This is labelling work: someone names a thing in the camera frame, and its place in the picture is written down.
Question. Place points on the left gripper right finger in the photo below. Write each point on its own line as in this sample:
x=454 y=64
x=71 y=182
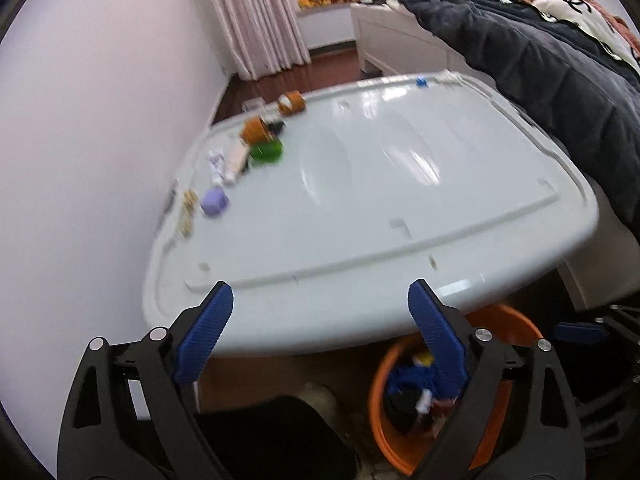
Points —
x=514 y=415

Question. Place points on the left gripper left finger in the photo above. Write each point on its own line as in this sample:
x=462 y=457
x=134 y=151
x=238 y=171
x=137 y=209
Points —
x=126 y=416

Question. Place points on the orange plastic bucket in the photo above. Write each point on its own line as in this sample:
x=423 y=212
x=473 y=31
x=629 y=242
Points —
x=404 y=451

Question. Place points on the purple earbud case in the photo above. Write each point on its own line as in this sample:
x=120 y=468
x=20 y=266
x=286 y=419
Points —
x=214 y=202

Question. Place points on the white blue ointment tube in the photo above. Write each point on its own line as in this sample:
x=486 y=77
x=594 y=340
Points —
x=217 y=165

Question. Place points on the pink cosmetic tube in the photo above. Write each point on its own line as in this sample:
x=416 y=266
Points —
x=235 y=161

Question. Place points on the black hair clip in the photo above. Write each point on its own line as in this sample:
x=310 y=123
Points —
x=275 y=127

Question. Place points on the clear plastic box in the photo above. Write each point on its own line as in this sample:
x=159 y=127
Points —
x=252 y=105

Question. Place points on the dark grey blanket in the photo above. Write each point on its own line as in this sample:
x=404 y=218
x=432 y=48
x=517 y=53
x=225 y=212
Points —
x=566 y=81

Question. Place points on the crumpled white tissue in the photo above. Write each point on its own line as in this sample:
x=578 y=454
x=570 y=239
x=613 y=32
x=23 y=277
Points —
x=450 y=78

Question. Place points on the white black patterned pillow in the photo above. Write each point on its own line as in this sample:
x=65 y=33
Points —
x=592 y=19

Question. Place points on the pink left curtain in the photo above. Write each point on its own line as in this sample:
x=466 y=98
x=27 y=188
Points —
x=263 y=36

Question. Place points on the white bed frame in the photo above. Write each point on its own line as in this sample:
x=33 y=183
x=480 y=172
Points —
x=393 y=43

